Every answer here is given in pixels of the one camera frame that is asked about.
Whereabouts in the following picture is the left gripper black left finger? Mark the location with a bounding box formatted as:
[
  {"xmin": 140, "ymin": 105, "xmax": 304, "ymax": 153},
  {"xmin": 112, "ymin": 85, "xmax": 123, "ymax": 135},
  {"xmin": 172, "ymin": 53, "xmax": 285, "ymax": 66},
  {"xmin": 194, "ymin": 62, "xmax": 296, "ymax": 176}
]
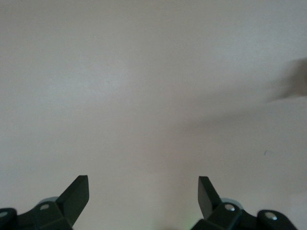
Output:
[{"xmin": 0, "ymin": 175, "xmax": 90, "ymax": 230}]

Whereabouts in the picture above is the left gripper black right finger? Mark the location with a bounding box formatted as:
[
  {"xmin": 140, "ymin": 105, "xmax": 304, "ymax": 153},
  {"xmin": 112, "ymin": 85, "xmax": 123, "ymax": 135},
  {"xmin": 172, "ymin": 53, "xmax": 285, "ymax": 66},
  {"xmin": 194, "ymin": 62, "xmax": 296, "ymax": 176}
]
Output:
[{"xmin": 191, "ymin": 176, "xmax": 298, "ymax": 230}]

